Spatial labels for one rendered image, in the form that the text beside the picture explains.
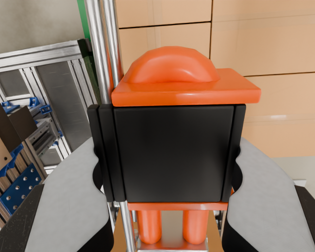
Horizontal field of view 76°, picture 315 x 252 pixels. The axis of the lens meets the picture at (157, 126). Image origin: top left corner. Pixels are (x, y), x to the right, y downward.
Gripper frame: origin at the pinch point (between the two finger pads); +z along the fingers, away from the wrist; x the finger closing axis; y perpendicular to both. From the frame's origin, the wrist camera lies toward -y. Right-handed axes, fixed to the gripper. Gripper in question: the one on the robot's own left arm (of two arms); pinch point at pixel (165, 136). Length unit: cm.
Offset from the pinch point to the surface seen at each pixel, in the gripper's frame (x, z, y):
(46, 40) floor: -73, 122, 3
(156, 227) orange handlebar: -0.8, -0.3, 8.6
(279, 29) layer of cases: 40, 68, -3
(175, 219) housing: 0.9, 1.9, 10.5
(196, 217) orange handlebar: 2.4, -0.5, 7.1
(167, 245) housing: 0.1, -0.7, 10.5
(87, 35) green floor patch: -47, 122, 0
